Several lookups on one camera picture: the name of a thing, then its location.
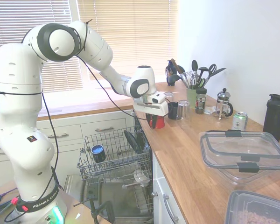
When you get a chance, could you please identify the white ceramic bowl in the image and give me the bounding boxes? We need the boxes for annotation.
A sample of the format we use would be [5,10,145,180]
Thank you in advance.
[133,169,151,183]

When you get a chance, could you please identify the grey wire dishwasher rack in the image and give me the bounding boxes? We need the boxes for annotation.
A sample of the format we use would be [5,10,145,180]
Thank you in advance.
[77,126,152,185]

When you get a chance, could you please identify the stainless steel dishwasher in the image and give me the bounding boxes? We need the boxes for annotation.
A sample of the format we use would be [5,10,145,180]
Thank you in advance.
[64,109,154,224]

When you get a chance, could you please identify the pale green utensil holder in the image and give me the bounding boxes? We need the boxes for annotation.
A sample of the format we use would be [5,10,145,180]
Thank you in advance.
[186,86,198,109]

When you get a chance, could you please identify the glass french press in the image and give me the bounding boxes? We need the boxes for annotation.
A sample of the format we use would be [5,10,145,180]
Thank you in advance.
[215,88,234,121]

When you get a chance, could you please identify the grey wire plate rack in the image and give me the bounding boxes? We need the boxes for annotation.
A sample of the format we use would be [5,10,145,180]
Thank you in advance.
[122,177,154,215]

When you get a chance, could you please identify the clear container with clip lid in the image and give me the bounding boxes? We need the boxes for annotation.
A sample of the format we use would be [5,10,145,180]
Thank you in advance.
[199,129,280,185]

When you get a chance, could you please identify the white drawer cabinet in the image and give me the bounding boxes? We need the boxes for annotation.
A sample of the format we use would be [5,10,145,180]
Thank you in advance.
[0,109,135,187]

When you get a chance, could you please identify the navy mug with white rim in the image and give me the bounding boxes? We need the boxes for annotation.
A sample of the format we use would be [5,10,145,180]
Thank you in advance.
[91,144,106,163]

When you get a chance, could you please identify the wooden spatula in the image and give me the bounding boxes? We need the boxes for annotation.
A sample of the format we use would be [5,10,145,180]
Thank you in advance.
[170,58,189,88]

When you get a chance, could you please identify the tall clear glass tumbler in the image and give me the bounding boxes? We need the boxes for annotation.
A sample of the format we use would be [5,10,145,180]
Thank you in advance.
[176,100,191,120]

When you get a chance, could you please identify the narrow window blind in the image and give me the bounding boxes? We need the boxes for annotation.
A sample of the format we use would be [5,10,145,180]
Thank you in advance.
[77,0,179,88]

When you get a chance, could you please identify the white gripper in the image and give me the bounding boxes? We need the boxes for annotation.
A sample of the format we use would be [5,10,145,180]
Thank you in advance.
[133,99,170,129]

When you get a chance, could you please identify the spice jar with dark lid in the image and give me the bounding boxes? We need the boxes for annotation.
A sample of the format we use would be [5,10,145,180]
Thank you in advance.
[195,88,207,115]

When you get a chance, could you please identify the red speckled enamel mug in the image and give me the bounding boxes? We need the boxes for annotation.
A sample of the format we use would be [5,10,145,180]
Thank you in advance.
[147,114,166,130]

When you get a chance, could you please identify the dark navy mug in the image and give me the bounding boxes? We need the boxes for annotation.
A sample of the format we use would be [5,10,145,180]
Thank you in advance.
[167,101,180,119]

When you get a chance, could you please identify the wide window blind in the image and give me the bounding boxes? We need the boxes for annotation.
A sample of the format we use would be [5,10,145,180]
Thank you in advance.
[0,0,84,91]

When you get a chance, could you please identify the black shaker bottle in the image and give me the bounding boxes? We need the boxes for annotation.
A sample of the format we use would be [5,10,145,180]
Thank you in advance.
[262,93,280,143]

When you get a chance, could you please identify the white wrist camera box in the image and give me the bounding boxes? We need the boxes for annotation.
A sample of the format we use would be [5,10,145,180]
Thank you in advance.
[150,91,168,105]

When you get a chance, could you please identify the black ladle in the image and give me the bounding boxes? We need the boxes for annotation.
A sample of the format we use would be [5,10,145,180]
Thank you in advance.
[168,74,189,89]

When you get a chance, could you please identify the blue ceramic vase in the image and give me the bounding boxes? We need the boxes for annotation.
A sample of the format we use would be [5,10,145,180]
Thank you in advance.
[165,60,178,87]

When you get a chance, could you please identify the curved silver cabinet handle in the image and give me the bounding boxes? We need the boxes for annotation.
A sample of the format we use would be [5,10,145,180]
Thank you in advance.
[163,194,179,224]

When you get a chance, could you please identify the black flat spatula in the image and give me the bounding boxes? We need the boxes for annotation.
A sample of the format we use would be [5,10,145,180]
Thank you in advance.
[202,67,227,88]

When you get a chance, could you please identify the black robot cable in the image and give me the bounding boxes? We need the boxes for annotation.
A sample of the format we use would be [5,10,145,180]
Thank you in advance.
[0,20,147,222]

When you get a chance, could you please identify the short clear glass tumbler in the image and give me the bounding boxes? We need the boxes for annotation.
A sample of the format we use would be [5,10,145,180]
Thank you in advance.
[163,91,175,104]

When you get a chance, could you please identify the black round spoon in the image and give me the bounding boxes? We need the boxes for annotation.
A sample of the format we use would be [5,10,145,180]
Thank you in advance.
[176,65,189,88]

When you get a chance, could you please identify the black camera stand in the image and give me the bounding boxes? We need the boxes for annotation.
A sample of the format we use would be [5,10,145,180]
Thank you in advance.
[73,185,115,224]

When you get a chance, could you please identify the grey plastic food container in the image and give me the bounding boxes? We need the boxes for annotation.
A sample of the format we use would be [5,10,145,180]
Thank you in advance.
[224,190,280,224]

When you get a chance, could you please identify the white under-counter cabinet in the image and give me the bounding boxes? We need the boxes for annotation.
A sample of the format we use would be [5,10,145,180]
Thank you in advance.
[152,151,189,224]

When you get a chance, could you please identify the purple cable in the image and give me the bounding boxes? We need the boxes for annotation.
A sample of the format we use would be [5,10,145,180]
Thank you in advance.
[0,186,19,199]

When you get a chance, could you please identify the white green drink can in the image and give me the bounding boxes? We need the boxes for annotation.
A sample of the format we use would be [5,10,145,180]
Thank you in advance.
[232,111,249,131]

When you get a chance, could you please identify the black oval spoon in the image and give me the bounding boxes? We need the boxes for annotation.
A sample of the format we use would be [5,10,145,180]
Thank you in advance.
[191,60,199,89]

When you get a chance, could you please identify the metal whisk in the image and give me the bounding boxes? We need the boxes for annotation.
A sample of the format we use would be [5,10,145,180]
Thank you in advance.
[179,71,197,90]

